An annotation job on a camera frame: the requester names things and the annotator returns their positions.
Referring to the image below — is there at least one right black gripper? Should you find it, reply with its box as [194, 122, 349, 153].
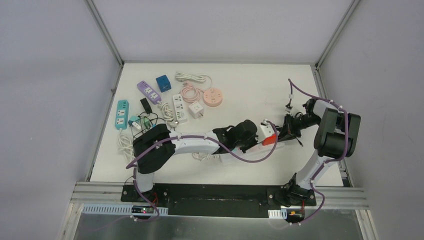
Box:
[276, 113, 321, 143]

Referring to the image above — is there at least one white long power strip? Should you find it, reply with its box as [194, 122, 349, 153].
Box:
[191, 140, 286, 165]

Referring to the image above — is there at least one pink round power strip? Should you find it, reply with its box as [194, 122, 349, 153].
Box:
[202, 87, 224, 107]

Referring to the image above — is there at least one white cube adapter orange sticker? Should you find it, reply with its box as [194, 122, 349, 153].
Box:
[188, 101, 204, 119]

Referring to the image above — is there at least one white USB power strip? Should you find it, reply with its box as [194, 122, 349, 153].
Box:
[172, 93, 188, 124]

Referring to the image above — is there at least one pink cable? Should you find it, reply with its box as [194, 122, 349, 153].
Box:
[179, 80, 205, 104]

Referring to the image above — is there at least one dark blue cube adapter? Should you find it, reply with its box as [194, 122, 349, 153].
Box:
[155, 75, 172, 93]

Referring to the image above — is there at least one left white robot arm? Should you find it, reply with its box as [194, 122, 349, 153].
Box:
[128, 120, 258, 203]

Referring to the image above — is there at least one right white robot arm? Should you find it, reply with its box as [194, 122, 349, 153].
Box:
[278, 98, 361, 205]

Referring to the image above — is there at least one red plug adapter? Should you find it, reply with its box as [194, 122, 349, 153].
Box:
[261, 134, 277, 146]

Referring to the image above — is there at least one white multi-plug adapter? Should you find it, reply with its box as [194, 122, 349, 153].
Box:
[131, 121, 142, 130]

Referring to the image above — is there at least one purple power strip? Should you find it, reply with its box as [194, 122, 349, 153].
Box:
[136, 80, 162, 105]

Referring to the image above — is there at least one green USB charger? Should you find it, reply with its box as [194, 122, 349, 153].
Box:
[140, 117, 152, 129]

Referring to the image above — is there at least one black charger brick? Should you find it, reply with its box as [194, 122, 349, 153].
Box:
[140, 98, 153, 114]

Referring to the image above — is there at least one teal charger block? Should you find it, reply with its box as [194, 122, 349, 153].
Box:
[128, 116, 140, 126]

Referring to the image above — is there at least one teal power strip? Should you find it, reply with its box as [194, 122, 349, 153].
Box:
[114, 100, 130, 130]

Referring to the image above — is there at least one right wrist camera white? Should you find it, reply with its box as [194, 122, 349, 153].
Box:
[285, 93, 303, 118]

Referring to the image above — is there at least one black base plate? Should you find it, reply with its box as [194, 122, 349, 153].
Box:
[120, 183, 317, 219]

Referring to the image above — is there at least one black thin cable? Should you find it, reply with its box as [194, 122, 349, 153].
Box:
[131, 111, 167, 140]

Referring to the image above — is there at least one white cable bundle left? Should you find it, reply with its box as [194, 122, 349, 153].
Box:
[117, 132, 135, 163]

